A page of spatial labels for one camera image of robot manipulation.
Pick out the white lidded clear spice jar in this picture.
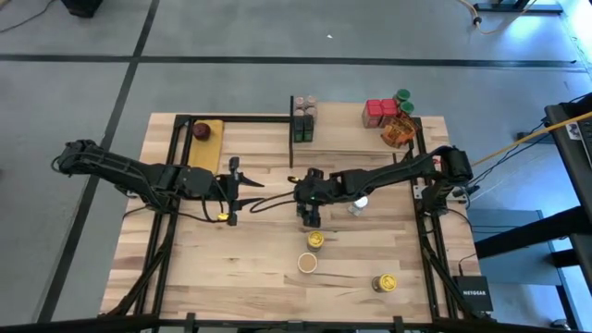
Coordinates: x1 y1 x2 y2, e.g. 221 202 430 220
347 194 370 217

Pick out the black aluminium rig frame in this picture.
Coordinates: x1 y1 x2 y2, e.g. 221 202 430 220
0 113 592 333

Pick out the left wrist black looped cable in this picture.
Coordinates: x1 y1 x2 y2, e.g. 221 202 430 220
201 193 232 224

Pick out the black Netgear network switch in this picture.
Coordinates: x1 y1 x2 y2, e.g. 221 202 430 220
451 275 494 314

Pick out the orange extension cable black plug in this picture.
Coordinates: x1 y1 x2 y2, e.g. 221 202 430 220
457 0 542 36

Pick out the right wrist black looped cable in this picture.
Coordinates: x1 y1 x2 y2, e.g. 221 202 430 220
249 177 300 215

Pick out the black side desk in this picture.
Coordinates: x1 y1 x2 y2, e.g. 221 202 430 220
543 91 592 223

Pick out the wooden shelf with black legs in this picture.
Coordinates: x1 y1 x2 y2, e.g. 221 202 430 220
287 94 420 173

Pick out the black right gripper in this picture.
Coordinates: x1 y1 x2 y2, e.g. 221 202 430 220
293 167 349 228

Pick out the yellow lidded spice jar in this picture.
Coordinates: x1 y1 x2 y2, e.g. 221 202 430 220
306 229 326 253
371 273 399 294

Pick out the wrist black looped cable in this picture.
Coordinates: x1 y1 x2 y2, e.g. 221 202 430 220
249 177 300 215
201 193 232 224

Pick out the yellow hanging cable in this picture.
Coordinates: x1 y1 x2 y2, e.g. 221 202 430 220
471 109 592 167

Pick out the dark red apple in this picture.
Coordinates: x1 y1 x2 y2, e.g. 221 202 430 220
192 121 213 141

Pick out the thin grey floor cable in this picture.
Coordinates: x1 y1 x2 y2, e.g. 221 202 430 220
0 0 56 34

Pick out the black stand foot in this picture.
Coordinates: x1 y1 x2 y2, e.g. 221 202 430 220
474 0 563 14

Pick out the black diagonal beam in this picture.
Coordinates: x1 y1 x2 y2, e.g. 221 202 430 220
474 205 592 260

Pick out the black cable bundle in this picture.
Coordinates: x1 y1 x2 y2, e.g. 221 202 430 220
462 122 556 195

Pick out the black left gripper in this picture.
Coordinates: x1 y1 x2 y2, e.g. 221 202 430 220
173 156 266 227

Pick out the black floor box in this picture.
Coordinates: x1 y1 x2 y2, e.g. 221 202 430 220
59 0 105 19

